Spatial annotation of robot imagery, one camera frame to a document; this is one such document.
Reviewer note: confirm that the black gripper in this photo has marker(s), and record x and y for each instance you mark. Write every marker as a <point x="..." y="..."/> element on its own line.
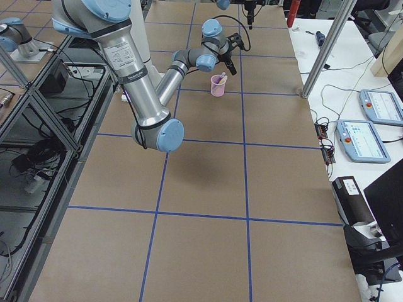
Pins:
<point x="250" y="13"/>
<point x="225" y="58"/>

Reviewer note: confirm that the purple highlighter pen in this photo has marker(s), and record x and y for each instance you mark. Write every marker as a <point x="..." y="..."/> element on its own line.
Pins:
<point x="223" y="75"/>

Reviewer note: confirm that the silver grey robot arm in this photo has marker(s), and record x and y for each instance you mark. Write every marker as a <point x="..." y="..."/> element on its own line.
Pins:
<point x="108" y="23"/>
<point x="224" y="4"/>

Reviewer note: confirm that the pink mesh pen holder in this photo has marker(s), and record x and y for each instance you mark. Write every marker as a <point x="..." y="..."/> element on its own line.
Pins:
<point x="217" y="90"/>

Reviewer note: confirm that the brown paper table cover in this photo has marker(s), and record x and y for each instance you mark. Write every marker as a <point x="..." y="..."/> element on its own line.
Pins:
<point x="242" y="211"/>

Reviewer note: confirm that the near teach pendant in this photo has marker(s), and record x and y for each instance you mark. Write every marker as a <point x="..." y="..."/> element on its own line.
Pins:
<point x="362" y="142"/>

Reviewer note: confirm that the teach pendant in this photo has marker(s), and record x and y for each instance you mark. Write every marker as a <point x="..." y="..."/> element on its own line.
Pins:
<point x="381" y="107"/>
<point x="362" y="142"/>

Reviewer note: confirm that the far teach pendant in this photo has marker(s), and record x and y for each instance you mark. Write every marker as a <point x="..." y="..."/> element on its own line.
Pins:
<point x="381" y="107"/>

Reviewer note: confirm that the black box with label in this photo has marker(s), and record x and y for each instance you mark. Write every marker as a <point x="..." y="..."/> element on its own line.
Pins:
<point x="350" y="201"/>

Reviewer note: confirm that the black monitor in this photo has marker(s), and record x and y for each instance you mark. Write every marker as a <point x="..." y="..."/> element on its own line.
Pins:
<point x="384" y="197"/>

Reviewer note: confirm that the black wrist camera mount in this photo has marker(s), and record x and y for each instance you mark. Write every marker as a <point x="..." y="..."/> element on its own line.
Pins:
<point x="235" y="41"/>

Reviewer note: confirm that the aluminium frame post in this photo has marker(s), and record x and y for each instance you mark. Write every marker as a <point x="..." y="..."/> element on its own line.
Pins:
<point x="332" y="37"/>

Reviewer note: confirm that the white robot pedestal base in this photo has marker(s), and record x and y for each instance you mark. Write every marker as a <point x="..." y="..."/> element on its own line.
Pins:
<point x="139" y="36"/>

